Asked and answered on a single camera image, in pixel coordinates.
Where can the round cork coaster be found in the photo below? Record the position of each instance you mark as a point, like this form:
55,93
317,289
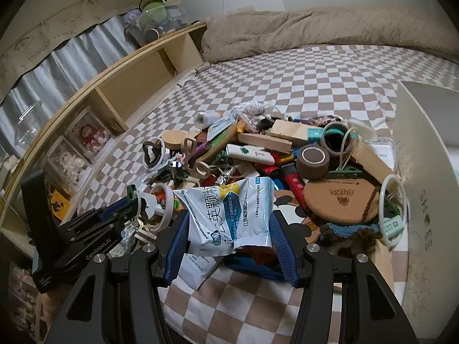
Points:
340,200

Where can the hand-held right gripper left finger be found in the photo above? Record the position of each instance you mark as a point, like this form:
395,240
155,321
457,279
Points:
177,247

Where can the wooden wedge block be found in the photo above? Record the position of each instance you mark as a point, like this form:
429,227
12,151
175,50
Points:
373,161

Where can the white cardboard box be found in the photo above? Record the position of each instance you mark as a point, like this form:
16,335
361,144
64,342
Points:
423,150

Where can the grey curtain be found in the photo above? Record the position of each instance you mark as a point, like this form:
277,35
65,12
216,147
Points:
71,61

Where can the pale green label tag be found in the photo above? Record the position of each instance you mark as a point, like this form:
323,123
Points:
392,224

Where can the beige printed valance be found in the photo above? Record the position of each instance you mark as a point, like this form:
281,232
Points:
71,14

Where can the round wooden box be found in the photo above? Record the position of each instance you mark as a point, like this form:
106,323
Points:
175,139

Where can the brown blue crocheted piece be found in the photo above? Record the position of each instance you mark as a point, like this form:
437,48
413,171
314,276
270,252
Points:
349,233

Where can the clear display case with figure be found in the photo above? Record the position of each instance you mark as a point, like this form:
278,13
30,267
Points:
89,136
68,163

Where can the light wooden bedside shelf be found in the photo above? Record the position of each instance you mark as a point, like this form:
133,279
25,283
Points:
143,86

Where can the white tube with green logo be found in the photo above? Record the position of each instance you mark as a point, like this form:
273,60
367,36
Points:
251,152

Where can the white knit scrunchie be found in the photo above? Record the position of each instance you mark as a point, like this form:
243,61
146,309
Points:
251,109

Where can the round panda coaster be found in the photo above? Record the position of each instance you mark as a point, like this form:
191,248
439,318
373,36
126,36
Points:
287,202

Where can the clear plastic pouch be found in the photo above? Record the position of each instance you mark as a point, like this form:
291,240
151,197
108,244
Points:
382,150

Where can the black white patterned tube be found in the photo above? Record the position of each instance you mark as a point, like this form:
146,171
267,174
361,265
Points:
324,120

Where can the white tape roll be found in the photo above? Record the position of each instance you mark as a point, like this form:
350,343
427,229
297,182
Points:
170,200

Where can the green painted wooden paddle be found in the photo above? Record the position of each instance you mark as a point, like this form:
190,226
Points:
218,145

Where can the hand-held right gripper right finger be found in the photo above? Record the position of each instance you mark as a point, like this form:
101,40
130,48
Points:
285,247

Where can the brown wooden block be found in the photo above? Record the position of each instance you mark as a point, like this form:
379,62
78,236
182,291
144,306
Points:
263,141

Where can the beige fluffy comforter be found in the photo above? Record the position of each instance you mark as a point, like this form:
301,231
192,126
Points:
304,28

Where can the clear storage bin with toys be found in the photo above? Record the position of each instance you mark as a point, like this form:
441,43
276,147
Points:
157,18

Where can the clear acrylic stand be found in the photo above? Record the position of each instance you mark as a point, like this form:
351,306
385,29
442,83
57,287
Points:
27,125

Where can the small teal box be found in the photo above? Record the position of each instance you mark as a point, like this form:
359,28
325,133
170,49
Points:
313,134

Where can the brown tape roll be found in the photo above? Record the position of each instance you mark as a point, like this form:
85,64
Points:
313,166

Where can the dark green plastic clip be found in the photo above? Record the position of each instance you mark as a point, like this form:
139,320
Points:
346,173

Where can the white blue medicine sachet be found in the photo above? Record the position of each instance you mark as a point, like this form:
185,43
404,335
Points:
229,218
195,268

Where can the white bandage roll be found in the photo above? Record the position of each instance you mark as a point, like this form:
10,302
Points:
206,118

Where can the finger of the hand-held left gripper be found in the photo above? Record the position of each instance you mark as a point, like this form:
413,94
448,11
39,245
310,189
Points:
111,209
114,227

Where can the brown white checkered bed sheet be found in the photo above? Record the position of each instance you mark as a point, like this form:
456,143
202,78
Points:
304,79

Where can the white blue paper tag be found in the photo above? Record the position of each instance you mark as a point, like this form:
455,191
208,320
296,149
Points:
218,126

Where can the light wooden block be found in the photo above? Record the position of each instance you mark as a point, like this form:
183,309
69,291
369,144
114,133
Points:
287,129

